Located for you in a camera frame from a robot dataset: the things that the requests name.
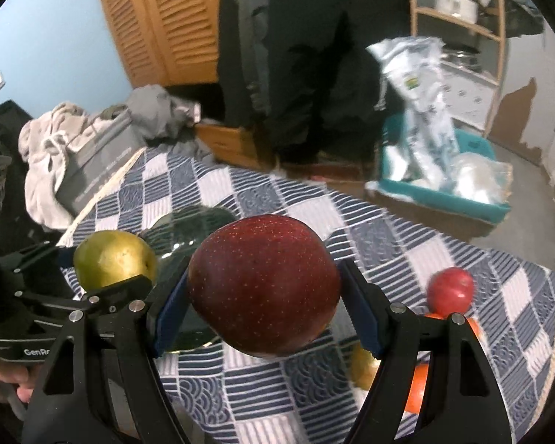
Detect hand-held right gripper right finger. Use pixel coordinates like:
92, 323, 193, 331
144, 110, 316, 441
337, 259, 512, 444

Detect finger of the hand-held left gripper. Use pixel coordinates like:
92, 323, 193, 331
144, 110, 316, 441
0, 244, 78, 275
16, 275, 151, 322

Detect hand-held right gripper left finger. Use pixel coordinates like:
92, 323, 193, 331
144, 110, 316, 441
21, 268, 202, 444

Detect yellow-green pear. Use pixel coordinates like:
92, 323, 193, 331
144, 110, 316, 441
73, 230, 159, 290

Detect glass bowl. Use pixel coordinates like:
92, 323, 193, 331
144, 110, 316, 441
141, 206, 239, 352

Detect large dark red apple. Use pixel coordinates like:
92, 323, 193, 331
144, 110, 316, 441
187, 215, 343, 359

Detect person's left hand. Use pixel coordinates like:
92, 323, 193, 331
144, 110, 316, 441
0, 358, 40, 404

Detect small yellow pear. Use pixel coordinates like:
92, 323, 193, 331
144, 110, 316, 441
349, 344, 382, 391

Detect blue white patterned tablecloth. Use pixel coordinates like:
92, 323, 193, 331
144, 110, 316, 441
55, 145, 555, 444

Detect beige cloth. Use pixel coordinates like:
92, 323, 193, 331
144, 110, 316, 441
18, 102, 107, 229

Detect small bright red apple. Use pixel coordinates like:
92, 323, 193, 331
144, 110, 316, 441
426, 267, 476, 315

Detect cardboard box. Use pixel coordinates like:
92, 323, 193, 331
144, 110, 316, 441
367, 189, 500, 241

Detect teal box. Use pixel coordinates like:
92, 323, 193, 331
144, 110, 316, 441
377, 113, 512, 225

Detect clear plastic bag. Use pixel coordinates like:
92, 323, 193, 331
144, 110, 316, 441
444, 150, 514, 204

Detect wooden drawer box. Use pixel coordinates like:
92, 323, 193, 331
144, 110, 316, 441
196, 122, 264, 167

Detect white printed bag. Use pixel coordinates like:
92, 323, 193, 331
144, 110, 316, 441
365, 36, 461, 190

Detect white patterned cabinet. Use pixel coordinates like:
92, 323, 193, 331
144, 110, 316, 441
444, 62, 500, 125

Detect wooden louvered door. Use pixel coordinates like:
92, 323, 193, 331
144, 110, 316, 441
91, 0, 223, 88

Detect dark hanging clothes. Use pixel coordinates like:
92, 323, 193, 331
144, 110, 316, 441
217, 0, 414, 167

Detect wooden shelf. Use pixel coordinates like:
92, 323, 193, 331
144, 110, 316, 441
407, 0, 507, 137

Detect metal pot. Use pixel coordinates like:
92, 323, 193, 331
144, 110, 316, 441
432, 0, 479, 21

